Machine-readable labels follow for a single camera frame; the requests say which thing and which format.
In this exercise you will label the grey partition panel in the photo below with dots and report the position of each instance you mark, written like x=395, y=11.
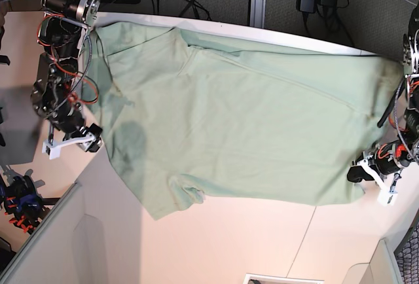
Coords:
x=381, y=269
x=67, y=247

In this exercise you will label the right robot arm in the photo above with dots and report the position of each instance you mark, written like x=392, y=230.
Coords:
x=62, y=87

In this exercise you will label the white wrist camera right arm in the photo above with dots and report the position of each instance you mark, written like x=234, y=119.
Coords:
x=53, y=148

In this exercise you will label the grey partition panel right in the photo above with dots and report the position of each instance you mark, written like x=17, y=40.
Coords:
x=381, y=269

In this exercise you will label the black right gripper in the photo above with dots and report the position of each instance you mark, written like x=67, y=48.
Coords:
x=73, y=124

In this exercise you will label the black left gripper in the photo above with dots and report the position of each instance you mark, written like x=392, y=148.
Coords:
x=385, y=159

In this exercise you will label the grey partition panel left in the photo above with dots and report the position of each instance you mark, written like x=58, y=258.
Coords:
x=67, y=247

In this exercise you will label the light green polo shirt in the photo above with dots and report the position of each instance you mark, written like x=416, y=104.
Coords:
x=187, y=115

